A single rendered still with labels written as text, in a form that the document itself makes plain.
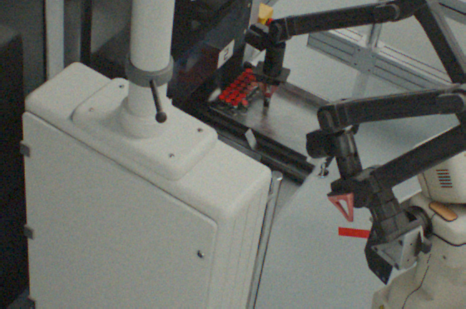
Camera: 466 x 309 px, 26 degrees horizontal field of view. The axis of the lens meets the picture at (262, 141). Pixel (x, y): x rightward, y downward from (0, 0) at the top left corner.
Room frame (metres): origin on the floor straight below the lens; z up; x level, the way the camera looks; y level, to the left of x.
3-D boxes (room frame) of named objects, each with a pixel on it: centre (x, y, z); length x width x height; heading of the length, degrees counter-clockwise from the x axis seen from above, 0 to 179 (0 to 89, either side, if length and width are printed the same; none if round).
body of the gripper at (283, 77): (2.32, 0.01, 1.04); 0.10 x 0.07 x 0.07; 81
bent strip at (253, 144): (2.10, -0.01, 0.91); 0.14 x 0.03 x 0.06; 68
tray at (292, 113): (2.28, -0.03, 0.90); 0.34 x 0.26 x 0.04; 67
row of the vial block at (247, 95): (2.32, 0.07, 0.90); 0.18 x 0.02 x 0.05; 157
